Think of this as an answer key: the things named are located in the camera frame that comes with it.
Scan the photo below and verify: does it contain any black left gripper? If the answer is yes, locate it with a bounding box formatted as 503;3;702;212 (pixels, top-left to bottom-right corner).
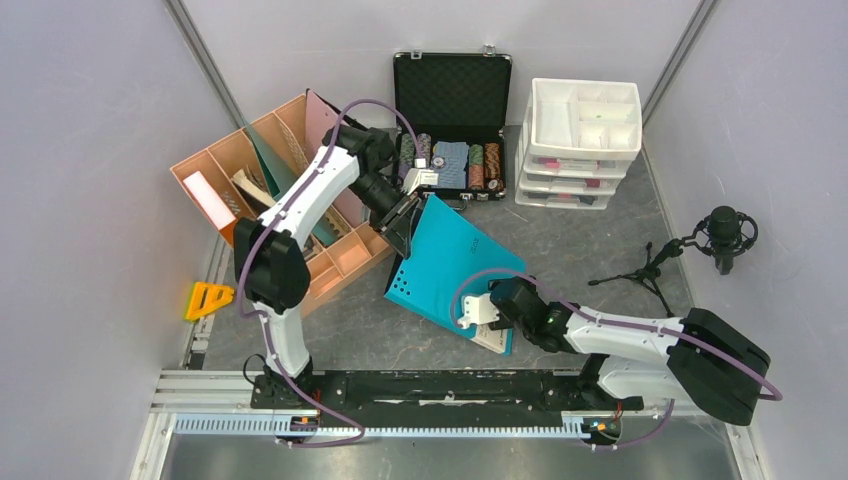
349;173;423;261

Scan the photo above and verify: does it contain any blue plastic folder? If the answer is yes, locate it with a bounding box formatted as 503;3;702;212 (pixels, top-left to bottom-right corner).
384;197;526;356

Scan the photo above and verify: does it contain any pink clipboard with paper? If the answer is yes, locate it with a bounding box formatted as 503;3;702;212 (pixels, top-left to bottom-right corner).
305;89;367;227

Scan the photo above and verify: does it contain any Nineteen Eighty-Four dark book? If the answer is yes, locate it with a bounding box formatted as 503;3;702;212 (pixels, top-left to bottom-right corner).
231;169;276;214

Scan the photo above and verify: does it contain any peach plastic file organizer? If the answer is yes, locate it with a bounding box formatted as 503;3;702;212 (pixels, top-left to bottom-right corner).
171;91;391;315

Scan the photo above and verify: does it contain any orange Good Morning book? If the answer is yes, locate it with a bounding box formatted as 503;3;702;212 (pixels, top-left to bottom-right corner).
182;171;244;247

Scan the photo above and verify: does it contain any white drawer organizer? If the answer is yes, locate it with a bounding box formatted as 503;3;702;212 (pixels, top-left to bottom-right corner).
515;78;643;211

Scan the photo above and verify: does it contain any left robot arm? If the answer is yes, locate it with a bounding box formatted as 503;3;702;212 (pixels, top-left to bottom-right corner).
233;125;420;408

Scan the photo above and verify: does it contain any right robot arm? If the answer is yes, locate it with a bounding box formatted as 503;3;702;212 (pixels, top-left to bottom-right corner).
489;276;783;426

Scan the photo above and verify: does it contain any black poker chip case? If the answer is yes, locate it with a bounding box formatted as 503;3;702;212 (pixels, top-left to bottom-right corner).
393;46;513;203

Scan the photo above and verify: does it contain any teal folder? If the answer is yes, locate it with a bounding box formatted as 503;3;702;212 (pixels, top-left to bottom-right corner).
245;125;338;246

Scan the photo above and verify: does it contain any yellow triangular stand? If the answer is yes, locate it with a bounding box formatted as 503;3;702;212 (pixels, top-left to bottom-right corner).
183;282;236;322

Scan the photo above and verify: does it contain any black microphone on tripod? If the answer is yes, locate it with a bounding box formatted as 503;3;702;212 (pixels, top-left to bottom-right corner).
587;205;759;317

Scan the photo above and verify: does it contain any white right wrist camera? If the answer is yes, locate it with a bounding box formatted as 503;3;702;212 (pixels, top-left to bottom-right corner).
456;293;513;331

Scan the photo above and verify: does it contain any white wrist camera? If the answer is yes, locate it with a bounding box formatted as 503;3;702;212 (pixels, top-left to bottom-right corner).
456;293;513;331
401;158;439;195

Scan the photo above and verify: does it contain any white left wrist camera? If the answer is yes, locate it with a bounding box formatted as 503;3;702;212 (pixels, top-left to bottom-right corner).
401;158;439;195

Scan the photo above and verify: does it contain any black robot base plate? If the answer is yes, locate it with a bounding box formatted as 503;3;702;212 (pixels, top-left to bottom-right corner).
249;368;645;413

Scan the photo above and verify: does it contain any aluminium slotted rail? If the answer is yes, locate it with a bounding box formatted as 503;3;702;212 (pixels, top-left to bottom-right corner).
173;413;590;440

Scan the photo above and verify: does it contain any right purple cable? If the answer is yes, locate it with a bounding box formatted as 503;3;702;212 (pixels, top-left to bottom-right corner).
449;268;784;452

